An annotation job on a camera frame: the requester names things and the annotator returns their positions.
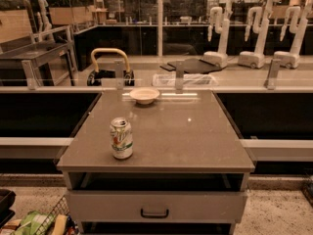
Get green snack bag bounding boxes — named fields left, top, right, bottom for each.
left=13, top=211, right=55, bottom=235

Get grey counter cabinet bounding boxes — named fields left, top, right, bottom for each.
left=58, top=90, right=254, bottom=235

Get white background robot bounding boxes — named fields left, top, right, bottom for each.
left=274, top=0, right=313, bottom=69
left=201, top=0, right=239, bottom=70
left=238, top=0, right=282, bottom=69

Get clear plastic bin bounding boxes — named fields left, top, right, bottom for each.
left=152, top=73, right=218, bottom=87

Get white background robot middle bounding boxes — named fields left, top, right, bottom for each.
left=238, top=0, right=282, bottom=69

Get white background robot right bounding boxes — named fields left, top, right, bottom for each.
left=274, top=0, right=313, bottom=69

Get grey drawer with black handle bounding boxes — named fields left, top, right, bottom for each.
left=66, top=191, right=247, bottom=223

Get white background robot left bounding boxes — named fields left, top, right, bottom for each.
left=201, top=0, right=239, bottom=70

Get black floor mat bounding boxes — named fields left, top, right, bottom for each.
left=160, top=58, right=221, bottom=74

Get wooden planter box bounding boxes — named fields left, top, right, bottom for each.
left=49, top=6, right=94, bottom=25

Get grey metal side table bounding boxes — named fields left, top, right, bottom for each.
left=0, top=41, right=77, bottom=86

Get green white soda can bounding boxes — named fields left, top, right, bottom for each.
left=110, top=117, right=133, bottom=160

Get white bowl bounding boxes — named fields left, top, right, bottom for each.
left=129, top=87, right=159, bottom=105

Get wire basket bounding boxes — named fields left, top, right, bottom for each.
left=33, top=196, right=79, bottom=235

